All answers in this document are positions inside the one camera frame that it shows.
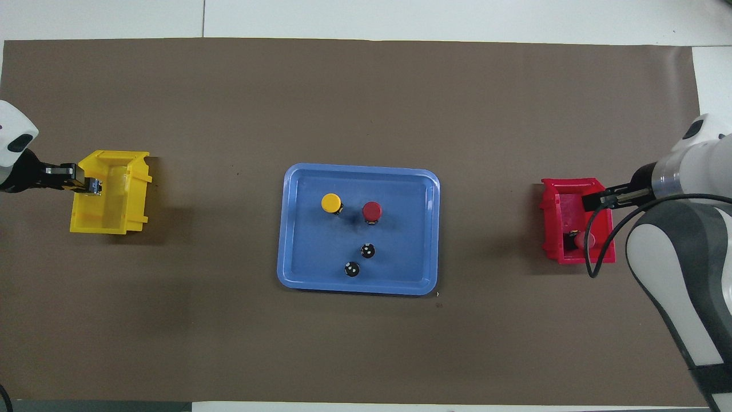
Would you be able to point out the yellow push button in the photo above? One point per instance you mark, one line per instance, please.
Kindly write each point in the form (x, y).
(95, 186)
(331, 202)

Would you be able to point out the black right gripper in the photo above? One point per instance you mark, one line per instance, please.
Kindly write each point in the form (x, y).
(643, 182)

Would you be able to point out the yellow storage bin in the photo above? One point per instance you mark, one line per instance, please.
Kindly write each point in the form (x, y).
(114, 206)

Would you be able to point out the red storage bin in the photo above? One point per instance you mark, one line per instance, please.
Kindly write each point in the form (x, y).
(560, 214)

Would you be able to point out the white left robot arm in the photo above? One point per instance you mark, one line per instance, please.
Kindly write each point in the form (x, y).
(11, 123)

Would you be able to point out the blue plastic tray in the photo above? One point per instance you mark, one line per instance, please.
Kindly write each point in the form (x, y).
(320, 252)

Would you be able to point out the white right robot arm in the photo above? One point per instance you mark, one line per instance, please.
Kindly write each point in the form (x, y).
(675, 257)

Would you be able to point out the red push button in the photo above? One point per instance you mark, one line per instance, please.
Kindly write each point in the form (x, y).
(372, 211)
(579, 240)

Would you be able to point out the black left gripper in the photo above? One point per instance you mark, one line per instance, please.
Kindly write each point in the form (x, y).
(31, 171)

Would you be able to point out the brown table mat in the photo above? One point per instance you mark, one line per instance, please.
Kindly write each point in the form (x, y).
(229, 343)

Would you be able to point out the small black cylinder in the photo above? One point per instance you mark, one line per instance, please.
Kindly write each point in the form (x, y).
(368, 250)
(351, 269)

